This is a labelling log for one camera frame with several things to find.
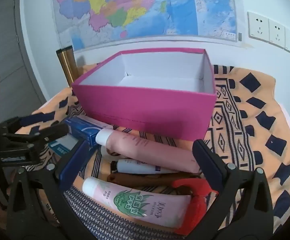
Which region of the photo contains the pink tube green leaf print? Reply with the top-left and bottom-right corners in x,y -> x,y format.
82,176 -> 193,228

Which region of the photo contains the pink cardboard box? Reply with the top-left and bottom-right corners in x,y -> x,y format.
71,47 -> 217,142

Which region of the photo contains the gold metal tumbler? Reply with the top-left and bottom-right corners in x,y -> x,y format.
56,45 -> 79,88

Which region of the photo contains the white teal box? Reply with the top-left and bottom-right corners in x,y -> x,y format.
48,135 -> 86,157

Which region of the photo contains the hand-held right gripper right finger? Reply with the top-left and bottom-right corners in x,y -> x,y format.
185,139 -> 275,240

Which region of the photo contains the small white tube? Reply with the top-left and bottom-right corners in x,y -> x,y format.
110,158 -> 183,175

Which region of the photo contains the blue toothpaste box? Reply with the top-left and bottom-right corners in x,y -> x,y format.
64,116 -> 114,148

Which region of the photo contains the colourful wall map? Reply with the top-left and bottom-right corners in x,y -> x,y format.
52,0 -> 244,53

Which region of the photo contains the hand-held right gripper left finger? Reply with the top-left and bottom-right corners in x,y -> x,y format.
6,139 -> 93,240

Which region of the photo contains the plain pink tube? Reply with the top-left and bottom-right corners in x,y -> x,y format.
95,128 -> 203,173

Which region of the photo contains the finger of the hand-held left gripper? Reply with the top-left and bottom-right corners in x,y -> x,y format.
2,123 -> 69,155
0,113 -> 58,137

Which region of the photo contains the brown red spray bottle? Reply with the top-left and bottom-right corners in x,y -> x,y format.
107,171 -> 220,234

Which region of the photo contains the orange patterned blanket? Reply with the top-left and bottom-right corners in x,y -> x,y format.
17,64 -> 290,240

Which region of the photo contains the grey door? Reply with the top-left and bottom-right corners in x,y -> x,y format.
0,0 -> 47,110

